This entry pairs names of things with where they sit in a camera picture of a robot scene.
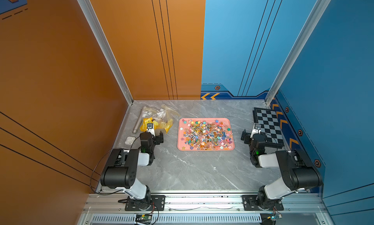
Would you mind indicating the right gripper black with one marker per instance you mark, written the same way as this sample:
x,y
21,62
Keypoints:
x,y
247,137

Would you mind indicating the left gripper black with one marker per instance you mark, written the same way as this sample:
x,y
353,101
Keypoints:
x,y
158,141

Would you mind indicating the yellow duck ziploc bag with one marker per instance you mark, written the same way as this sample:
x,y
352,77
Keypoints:
x,y
165,118
148,116

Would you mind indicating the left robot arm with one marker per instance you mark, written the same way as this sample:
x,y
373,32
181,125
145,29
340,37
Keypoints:
x,y
120,173

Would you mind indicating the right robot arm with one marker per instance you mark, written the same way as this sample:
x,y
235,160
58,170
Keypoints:
x,y
297,171

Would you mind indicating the silver microphone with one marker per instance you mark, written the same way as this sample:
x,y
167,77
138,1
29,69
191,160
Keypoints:
x,y
138,121

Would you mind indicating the black white chessboard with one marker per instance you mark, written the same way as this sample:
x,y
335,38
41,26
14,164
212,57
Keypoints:
x,y
270,126

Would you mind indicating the white earbuds case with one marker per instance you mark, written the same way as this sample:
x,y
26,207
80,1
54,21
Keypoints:
x,y
130,140

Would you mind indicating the pink plastic tray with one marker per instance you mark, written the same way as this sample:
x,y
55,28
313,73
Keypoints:
x,y
205,134

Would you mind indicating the left green circuit board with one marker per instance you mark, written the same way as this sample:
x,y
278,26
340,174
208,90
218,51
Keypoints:
x,y
143,219

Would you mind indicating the green circuit board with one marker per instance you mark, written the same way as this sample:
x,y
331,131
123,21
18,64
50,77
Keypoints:
x,y
270,219
143,219

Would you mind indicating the right green circuit board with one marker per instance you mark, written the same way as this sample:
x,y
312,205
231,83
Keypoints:
x,y
270,219

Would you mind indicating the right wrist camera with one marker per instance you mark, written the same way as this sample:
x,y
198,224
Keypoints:
x,y
257,127

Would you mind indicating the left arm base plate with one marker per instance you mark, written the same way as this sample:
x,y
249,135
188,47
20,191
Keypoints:
x,y
150,203

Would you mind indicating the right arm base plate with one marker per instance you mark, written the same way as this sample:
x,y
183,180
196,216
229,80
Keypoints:
x,y
253,203

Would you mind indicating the aluminium front rail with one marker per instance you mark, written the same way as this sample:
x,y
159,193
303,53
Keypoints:
x,y
209,202

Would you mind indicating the right aluminium corner post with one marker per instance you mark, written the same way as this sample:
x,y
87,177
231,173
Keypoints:
x,y
314,17

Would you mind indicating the aluminium corner post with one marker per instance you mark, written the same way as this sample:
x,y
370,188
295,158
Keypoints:
x,y
94,23
314,17

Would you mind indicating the left aluminium corner post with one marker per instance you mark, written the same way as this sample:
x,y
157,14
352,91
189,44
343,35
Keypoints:
x,y
94,23

